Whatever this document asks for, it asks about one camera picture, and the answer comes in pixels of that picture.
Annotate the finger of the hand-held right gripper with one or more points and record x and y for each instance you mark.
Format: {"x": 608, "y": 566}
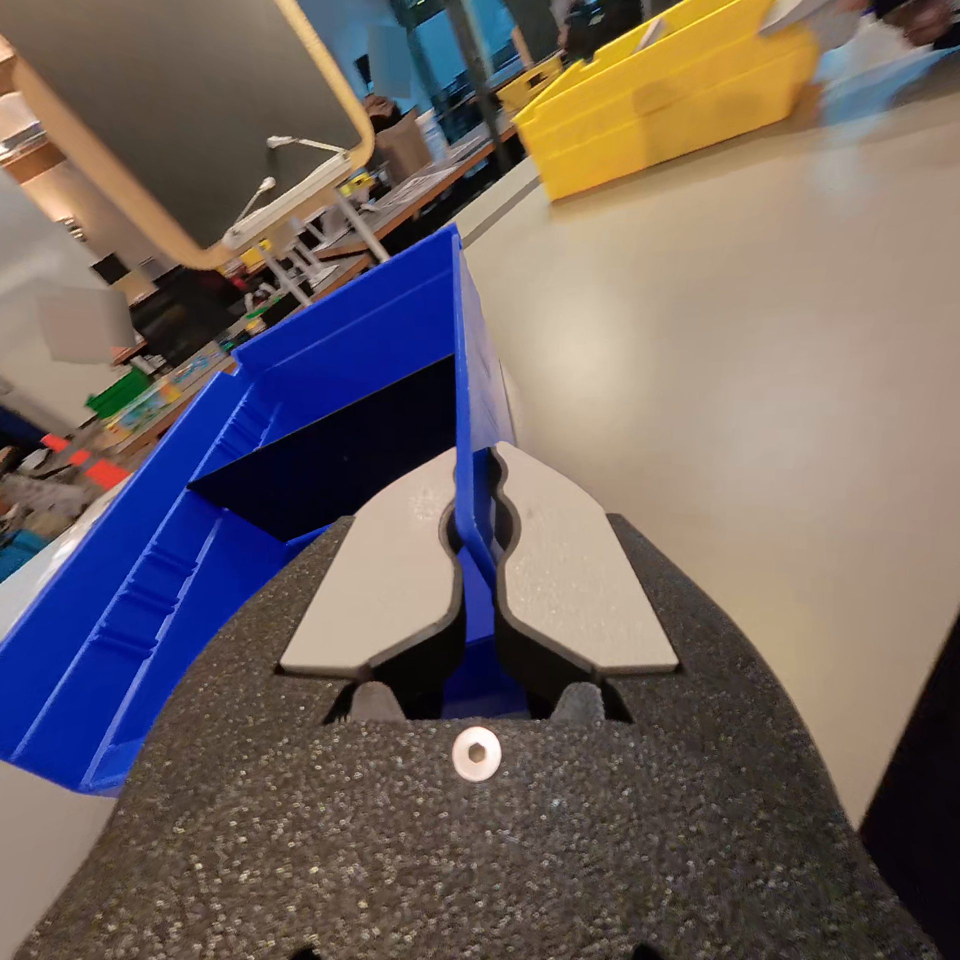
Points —
{"x": 814, "y": 13}

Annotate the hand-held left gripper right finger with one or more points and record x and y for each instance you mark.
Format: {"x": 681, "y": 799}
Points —
{"x": 577, "y": 592}

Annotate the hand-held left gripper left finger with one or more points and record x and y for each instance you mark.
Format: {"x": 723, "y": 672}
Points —
{"x": 390, "y": 592}

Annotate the yellow plastic bin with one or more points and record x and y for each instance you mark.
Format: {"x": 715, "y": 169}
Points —
{"x": 660, "y": 120}

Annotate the blue plastic bin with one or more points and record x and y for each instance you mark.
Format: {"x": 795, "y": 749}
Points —
{"x": 150, "y": 600}

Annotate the yellow crate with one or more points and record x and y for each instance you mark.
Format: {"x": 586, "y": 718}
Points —
{"x": 529, "y": 94}

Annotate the green plastic box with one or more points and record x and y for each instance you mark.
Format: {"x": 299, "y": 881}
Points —
{"x": 120, "y": 390}

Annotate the black wood-framed acoustic panel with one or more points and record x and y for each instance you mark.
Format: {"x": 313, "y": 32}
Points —
{"x": 187, "y": 112}

